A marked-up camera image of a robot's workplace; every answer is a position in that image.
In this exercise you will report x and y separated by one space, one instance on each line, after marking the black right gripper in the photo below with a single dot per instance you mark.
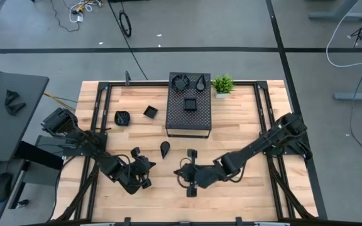
192 153

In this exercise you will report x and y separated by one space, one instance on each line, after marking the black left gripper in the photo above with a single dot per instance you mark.
136 152

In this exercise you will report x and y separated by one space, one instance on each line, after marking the black teardrop mini plate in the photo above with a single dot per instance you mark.
165 148
200 83

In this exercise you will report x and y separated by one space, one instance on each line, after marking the black square mini plate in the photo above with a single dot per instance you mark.
190 104
150 112

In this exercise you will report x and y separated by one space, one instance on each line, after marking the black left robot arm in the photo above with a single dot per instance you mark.
112 166

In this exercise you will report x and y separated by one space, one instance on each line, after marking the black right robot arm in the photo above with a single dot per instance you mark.
256 146

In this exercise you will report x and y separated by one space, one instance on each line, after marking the black perforated metal shelf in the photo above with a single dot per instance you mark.
181 122

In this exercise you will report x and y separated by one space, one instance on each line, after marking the green plant in white pot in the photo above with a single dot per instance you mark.
222 84

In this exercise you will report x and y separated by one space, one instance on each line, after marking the black desk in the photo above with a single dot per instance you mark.
8 135

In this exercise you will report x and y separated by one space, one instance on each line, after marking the black computer mouse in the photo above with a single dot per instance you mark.
2 185

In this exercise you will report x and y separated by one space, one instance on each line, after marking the grey desk leg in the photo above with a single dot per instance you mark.
357 95
338 15

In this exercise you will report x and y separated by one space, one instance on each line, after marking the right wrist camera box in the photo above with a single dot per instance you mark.
206 178

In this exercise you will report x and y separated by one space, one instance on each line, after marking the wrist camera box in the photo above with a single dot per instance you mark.
130 176
206 178

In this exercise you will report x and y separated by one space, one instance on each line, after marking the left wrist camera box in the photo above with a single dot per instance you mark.
130 176

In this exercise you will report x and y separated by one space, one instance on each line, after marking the black mounting post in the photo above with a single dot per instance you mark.
127 78

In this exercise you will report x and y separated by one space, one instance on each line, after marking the black plastic bracket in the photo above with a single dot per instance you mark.
10 95
15 108

